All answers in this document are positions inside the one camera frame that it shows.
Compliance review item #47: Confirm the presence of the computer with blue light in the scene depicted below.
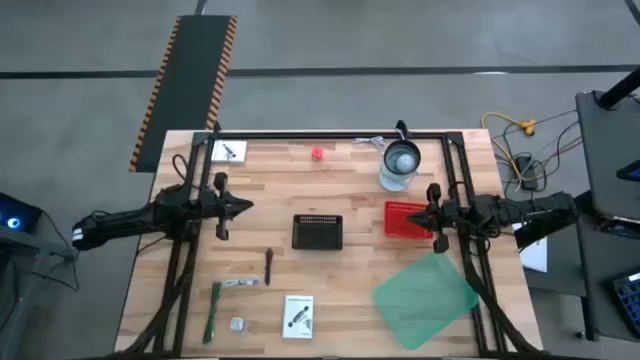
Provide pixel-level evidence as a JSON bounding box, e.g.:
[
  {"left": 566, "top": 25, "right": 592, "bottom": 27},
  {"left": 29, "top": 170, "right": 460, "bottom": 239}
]
[{"left": 0, "top": 192, "right": 44, "bottom": 236}]

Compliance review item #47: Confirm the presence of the black power brick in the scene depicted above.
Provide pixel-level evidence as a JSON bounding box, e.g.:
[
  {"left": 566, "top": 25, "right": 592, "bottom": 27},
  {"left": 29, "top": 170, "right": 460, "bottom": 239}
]
[{"left": 514, "top": 154, "right": 539, "bottom": 191}]

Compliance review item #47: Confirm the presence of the black aluminium frame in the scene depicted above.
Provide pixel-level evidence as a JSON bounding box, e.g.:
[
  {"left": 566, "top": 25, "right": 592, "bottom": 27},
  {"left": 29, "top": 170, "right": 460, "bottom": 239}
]
[{"left": 117, "top": 122, "right": 539, "bottom": 360}]

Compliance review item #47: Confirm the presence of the black plastic basket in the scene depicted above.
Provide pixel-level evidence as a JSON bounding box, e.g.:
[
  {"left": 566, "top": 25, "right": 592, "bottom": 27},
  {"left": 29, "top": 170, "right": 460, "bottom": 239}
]
[{"left": 291, "top": 214, "right": 344, "bottom": 251}]

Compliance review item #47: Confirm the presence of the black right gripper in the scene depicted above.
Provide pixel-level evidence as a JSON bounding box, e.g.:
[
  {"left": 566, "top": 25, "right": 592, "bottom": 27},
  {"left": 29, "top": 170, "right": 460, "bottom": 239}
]
[{"left": 407, "top": 183, "right": 459, "bottom": 254}]

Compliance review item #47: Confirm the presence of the black hazard-striped floor mat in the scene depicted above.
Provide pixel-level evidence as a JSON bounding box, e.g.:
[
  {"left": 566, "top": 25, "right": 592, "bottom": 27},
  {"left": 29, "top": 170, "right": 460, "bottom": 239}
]
[{"left": 128, "top": 14, "right": 239, "bottom": 174}]

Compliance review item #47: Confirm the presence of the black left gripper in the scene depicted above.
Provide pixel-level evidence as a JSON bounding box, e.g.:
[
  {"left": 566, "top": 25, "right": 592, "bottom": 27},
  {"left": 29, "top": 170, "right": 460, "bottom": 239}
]
[{"left": 201, "top": 172, "right": 255, "bottom": 242}]

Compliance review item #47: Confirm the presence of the black device blue screen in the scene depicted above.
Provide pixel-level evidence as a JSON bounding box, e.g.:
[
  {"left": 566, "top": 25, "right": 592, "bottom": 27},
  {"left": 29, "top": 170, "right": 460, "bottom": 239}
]
[{"left": 616, "top": 159, "right": 640, "bottom": 183}]

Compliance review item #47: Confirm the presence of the black pole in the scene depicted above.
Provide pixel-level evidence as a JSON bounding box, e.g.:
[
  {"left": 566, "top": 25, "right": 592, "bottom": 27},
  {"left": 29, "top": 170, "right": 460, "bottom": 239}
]
[{"left": 594, "top": 66, "right": 640, "bottom": 110}]

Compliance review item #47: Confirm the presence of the silver grey cable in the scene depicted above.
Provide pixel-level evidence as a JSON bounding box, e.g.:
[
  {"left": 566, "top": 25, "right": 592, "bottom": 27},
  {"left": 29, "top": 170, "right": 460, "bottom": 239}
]
[{"left": 221, "top": 277, "right": 261, "bottom": 289}]

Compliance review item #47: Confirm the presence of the grey metal stand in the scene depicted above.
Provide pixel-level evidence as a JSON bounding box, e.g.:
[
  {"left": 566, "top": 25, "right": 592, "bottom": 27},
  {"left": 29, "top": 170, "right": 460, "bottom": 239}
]
[{"left": 0, "top": 232, "right": 81, "bottom": 360}]

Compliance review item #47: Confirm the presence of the keyboard with blue keys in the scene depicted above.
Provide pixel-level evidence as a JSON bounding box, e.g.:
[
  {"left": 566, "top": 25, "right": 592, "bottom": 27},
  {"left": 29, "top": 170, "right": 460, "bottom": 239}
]
[{"left": 612, "top": 272, "right": 640, "bottom": 339}]

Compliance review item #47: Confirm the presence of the white paper sheet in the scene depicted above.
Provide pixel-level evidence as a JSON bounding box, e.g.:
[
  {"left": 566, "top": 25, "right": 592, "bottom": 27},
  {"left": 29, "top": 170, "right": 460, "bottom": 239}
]
[{"left": 519, "top": 235, "right": 549, "bottom": 274}]

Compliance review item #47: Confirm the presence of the green translucent plastic bin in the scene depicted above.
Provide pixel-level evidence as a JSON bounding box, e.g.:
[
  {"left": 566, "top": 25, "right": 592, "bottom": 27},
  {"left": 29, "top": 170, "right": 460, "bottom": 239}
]
[{"left": 372, "top": 252, "right": 480, "bottom": 351}]

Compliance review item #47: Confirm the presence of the red plastic basket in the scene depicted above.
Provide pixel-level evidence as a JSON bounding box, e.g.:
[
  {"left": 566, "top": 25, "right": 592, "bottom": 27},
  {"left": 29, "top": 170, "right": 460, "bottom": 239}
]
[{"left": 383, "top": 200, "right": 435, "bottom": 240}]

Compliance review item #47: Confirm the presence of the white cylindrical lamp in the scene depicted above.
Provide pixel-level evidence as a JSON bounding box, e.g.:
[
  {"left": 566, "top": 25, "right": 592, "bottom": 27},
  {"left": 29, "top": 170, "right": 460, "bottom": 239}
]
[{"left": 378, "top": 138, "right": 422, "bottom": 193}]

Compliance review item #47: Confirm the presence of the dark grey low table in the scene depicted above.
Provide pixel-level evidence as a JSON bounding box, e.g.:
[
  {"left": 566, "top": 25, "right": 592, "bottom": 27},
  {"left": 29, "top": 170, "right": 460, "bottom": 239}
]
[{"left": 522, "top": 214, "right": 640, "bottom": 346}]

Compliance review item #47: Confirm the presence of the small white product box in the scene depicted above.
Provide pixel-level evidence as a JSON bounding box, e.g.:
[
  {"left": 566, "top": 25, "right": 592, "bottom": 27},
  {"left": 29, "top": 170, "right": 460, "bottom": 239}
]
[{"left": 210, "top": 139, "right": 249, "bottom": 164}]

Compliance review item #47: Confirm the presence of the white card bottom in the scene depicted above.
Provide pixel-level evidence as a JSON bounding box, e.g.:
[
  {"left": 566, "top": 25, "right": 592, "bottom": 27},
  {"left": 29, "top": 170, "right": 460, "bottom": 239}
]
[{"left": 281, "top": 294, "right": 315, "bottom": 341}]

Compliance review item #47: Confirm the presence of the white cable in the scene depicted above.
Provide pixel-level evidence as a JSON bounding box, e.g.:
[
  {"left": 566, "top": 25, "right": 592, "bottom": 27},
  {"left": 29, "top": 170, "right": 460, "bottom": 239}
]
[{"left": 353, "top": 135, "right": 386, "bottom": 149}]

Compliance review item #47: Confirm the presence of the yellow floor cable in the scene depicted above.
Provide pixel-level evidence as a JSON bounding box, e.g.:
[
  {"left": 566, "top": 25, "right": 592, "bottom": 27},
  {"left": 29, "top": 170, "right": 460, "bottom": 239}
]
[{"left": 480, "top": 112, "right": 539, "bottom": 184}]

